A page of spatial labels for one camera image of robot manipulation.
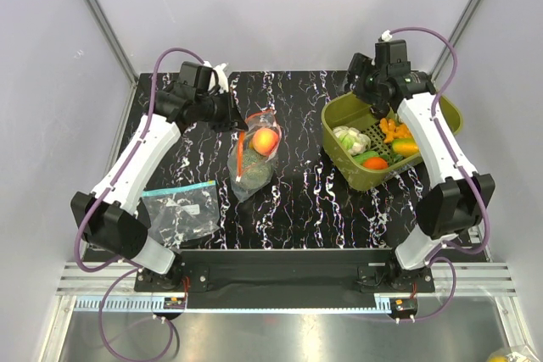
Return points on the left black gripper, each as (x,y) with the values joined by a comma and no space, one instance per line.
(232,119)

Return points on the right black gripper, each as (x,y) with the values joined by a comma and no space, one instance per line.
(361,66)

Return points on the peach fruit toy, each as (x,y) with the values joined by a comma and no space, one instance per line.
(264,141)

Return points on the red zip clear bag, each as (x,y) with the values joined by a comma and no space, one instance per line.
(263,119)

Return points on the olive green plastic basket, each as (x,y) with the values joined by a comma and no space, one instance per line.
(352,124)

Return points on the green netted melon toy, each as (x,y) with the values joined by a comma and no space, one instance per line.
(256,171)

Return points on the yellow orange mango toy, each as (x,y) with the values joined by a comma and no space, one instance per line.
(405,147)

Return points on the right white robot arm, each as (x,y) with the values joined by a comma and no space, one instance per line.
(458,194)

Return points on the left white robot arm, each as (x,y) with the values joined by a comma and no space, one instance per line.
(106,215)

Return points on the blue zip clear bag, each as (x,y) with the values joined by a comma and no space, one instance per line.
(183,217)

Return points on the orange ginger root toy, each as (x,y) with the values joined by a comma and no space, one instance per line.
(392,130)

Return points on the green cucumber toy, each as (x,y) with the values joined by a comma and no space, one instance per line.
(361,158)

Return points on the small orange tangerine toy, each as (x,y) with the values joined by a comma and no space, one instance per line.
(375,163)

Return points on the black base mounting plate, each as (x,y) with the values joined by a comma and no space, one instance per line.
(280,280)

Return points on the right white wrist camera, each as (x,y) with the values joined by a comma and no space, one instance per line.
(386,36)

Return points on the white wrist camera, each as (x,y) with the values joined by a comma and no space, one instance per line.
(386,36)
(218,81)

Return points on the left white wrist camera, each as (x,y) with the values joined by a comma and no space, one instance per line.
(218,81)

